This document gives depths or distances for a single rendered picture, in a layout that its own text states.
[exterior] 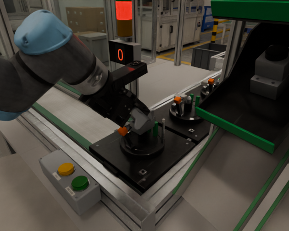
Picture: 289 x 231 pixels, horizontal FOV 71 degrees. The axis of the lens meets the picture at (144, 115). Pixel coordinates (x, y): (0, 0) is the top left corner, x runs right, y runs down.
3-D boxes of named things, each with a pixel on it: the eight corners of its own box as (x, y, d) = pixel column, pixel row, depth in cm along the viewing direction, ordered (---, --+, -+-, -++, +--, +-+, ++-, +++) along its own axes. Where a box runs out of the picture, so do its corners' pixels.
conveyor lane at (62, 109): (145, 216, 55) (145, 191, 49) (25, 111, 104) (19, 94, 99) (198, 161, 72) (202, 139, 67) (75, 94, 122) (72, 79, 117)
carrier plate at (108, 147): (144, 194, 50) (144, 188, 49) (89, 151, 64) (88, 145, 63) (195, 148, 65) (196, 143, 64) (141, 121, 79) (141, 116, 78)
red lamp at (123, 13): (123, 19, 62) (122, 1, 59) (113, 19, 65) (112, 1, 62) (135, 19, 65) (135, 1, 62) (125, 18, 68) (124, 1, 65)
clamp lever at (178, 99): (180, 115, 74) (178, 101, 68) (176, 113, 75) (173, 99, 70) (186, 109, 75) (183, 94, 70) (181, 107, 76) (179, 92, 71)
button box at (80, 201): (79, 217, 50) (75, 200, 47) (42, 173, 62) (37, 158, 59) (102, 199, 55) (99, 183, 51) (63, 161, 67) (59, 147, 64)
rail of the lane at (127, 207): (142, 247, 48) (142, 219, 42) (12, 116, 100) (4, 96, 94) (157, 230, 51) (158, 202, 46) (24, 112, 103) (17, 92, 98)
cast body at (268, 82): (275, 101, 32) (280, 65, 28) (249, 92, 35) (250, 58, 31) (302, 70, 35) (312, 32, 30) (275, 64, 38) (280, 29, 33)
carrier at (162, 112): (197, 146, 66) (202, 113, 60) (143, 119, 80) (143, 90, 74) (228, 118, 81) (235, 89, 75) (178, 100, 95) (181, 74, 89)
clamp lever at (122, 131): (130, 149, 58) (121, 133, 52) (125, 145, 59) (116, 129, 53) (138, 140, 59) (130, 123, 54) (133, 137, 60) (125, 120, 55)
